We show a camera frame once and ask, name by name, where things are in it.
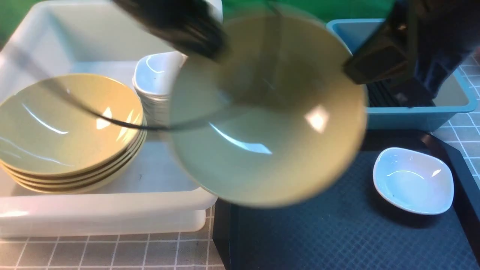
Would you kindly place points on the white small sauce dish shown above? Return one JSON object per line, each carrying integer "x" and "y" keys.
{"x": 413, "y": 181}

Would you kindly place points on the top stacked white dish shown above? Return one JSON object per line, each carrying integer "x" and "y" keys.
{"x": 155, "y": 74}

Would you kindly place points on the top stacked yellow bowl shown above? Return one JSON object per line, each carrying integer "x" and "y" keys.
{"x": 57, "y": 126}

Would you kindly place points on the green cloth backdrop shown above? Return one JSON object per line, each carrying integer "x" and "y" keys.
{"x": 324, "y": 10}

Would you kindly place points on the large white plastic bin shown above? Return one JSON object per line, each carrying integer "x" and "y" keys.
{"x": 153, "y": 195}

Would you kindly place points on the black serving tray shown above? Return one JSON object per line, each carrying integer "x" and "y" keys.
{"x": 350, "y": 227}

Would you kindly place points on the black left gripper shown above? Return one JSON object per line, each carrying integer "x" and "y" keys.
{"x": 186, "y": 25}

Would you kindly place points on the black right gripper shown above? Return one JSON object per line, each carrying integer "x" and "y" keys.
{"x": 418, "y": 46}

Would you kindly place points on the blue plastic chopstick bin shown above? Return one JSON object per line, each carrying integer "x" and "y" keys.
{"x": 384, "y": 112}

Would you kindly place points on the pile of black chopsticks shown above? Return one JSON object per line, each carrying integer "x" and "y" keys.
{"x": 397, "y": 95}

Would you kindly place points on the yellow noodle bowl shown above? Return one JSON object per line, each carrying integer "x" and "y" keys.
{"x": 275, "y": 120}

